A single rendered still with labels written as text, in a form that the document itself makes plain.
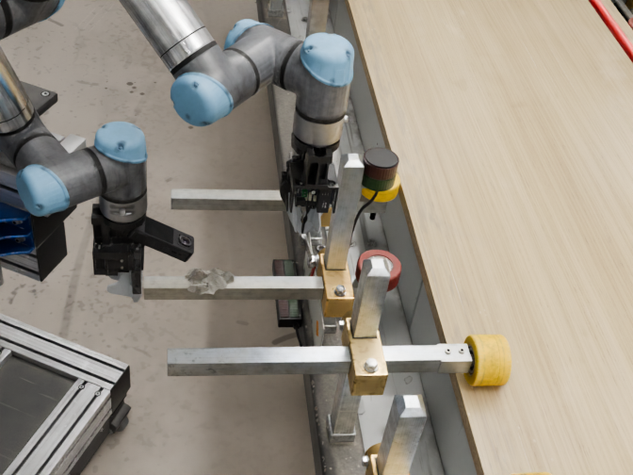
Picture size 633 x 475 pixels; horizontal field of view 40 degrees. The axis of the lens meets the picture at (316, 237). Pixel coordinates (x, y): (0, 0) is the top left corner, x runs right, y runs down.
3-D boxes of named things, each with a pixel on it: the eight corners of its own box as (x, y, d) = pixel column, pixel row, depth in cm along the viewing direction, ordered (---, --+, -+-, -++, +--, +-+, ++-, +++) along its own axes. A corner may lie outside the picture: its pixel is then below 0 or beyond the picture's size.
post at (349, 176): (312, 353, 174) (344, 163, 142) (310, 340, 176) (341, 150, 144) (329, 353, 174) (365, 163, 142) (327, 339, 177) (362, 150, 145)
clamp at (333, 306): (323, 318, 156) (327, 298, 153) (315, 265, 166) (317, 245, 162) (354, 318, 157) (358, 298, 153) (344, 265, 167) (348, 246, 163)
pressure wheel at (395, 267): (352, 322, 159) (361, 278, 151) (346, 290, 165) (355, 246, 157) (395, 321, 160) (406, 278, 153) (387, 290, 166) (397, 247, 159)
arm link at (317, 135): (292, 94, 130) (346, 96, 131) (289, 120, 133) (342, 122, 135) (297, 123, 125) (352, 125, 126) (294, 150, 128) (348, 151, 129)
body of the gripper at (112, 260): (97, 247, 150) (93, 194, 142) (148, 248, 152) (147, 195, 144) (93, 279, 145) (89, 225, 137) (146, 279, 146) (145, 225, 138)
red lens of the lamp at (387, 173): (364, 179, 143) (366, 169, 141) (359, 157, 147) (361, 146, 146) (399, 180, 144) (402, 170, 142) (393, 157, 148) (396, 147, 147)
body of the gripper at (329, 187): (287, 216, 135) (295, 154, 127) (283, 181, 141) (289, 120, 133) (335, 217, 136) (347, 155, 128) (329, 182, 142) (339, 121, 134)
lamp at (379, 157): (348, 262, 156) (365, 167, 141) (343, 241, 160) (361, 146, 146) (380, 262, 157) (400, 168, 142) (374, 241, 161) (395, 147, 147)
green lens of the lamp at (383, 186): (362, 191, 145) (364, 181, 143) (356, 169, 149) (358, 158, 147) (397, 191, 146) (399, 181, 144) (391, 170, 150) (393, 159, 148)
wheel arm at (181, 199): (170, 213, 172) (170, 197, 170) (170, 203, 175) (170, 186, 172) (384, 216, 179) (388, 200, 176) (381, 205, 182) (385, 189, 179)
